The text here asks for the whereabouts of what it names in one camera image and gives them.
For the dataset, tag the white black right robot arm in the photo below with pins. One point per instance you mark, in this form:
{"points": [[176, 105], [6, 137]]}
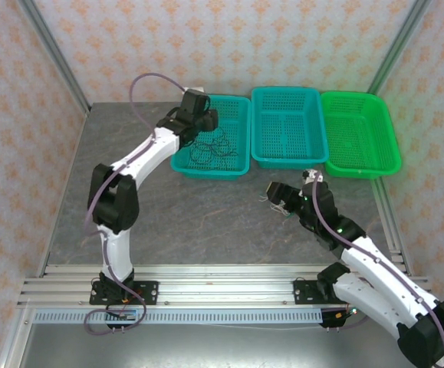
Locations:
{"points": [[375, 268]]}

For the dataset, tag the teal green plastic basket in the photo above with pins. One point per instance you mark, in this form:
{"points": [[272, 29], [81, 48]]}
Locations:
{"points": [[206, 175]]}

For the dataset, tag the bright green plastic basket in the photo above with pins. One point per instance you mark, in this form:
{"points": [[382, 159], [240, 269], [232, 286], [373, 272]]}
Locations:
{"points": [[359, 173]]}

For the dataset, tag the cyan blue plastic basket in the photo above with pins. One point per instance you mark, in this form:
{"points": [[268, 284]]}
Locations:
{"points": [[283, 89]]}

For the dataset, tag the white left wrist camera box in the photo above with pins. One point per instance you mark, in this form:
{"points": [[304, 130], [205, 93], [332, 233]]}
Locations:
{"points": [[195, 90]]}

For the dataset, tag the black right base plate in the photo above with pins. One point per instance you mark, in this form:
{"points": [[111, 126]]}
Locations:
{"points": [[306, 292]]}

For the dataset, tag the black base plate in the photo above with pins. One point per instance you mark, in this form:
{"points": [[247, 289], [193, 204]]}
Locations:
{"points": [[306, 292], [147, 291]]}

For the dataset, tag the aluminium rail frame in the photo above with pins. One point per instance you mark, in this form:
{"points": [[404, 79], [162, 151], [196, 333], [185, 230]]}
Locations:
{"points": [[225, 287]]}

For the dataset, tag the aluminium corner post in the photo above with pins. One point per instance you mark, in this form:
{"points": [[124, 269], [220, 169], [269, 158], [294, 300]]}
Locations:
{"points": [[398, 42], [56, 53]]}

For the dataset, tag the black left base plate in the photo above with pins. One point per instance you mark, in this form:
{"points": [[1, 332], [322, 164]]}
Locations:
{"points": [[147, 291]]}

